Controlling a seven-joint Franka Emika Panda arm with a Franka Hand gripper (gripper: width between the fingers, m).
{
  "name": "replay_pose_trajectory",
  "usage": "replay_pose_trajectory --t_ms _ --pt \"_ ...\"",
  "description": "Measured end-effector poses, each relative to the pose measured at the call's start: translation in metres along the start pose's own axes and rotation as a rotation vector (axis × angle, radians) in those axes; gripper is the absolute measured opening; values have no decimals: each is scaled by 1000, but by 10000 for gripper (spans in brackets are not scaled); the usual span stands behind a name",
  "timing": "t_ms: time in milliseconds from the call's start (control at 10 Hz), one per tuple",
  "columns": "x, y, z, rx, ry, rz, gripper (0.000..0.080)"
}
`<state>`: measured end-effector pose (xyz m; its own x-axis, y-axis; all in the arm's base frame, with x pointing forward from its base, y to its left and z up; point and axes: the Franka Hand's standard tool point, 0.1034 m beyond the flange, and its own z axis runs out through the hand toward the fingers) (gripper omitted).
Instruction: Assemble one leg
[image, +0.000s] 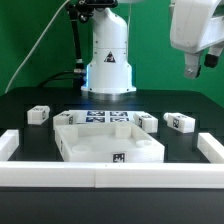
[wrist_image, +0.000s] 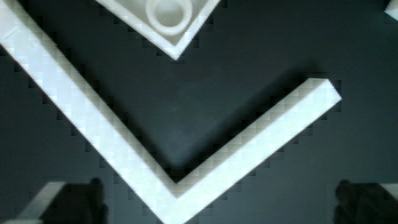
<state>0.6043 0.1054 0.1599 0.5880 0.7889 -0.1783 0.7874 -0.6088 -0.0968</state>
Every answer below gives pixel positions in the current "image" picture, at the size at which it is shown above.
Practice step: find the white fiducial marker sheet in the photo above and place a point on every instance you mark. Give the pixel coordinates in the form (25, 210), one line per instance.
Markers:
(102, 116)

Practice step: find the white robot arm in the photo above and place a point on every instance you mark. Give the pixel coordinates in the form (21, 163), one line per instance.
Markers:
(109, 75)

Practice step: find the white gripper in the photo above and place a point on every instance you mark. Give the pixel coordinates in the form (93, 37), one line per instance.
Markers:
(194, 27)

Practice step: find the white U-shaped fence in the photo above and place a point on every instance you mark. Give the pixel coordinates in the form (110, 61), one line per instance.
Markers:
(103, 175)

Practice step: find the white square tabletop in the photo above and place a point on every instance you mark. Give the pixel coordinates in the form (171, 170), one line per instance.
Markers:
(120, 142)

